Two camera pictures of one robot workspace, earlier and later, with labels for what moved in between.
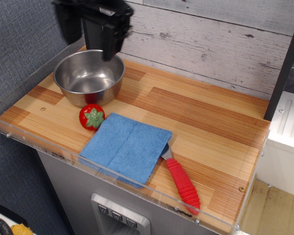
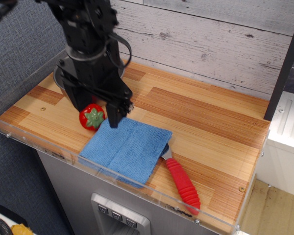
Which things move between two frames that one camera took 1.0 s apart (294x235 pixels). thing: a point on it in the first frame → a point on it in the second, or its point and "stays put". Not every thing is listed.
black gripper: x=118 y=14 → x=97 y=75
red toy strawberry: x=91 y=116 stays put
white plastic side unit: x=281 y=164 stays put
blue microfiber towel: x=126 y=149 stays put
